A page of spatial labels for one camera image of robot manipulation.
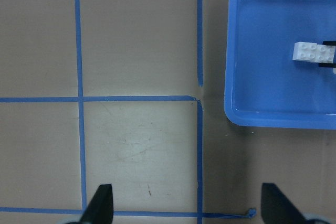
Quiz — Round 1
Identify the white block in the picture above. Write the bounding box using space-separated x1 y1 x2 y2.
315 45 335 63
292 42 317 62

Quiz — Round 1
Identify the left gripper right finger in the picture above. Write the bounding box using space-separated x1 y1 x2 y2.
261 183 306 224

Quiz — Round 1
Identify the blue plastic tray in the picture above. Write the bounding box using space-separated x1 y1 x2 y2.
224 0 335 130

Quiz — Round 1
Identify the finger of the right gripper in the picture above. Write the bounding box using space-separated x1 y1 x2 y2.
318 63 336 67
322 40 336 45

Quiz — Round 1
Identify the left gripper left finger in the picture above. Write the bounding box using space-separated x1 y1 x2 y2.
79 184 114 224

